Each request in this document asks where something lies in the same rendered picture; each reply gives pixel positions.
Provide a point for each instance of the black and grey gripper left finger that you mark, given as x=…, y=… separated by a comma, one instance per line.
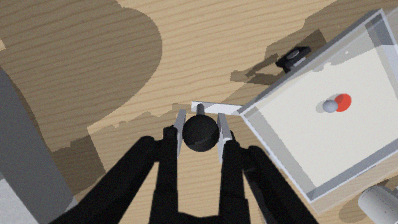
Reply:
x=108, y=200

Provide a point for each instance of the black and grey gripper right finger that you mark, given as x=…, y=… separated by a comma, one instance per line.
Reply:
x=276, y=199

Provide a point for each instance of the grey mug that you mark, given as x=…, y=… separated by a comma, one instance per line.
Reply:
x=380, y=204

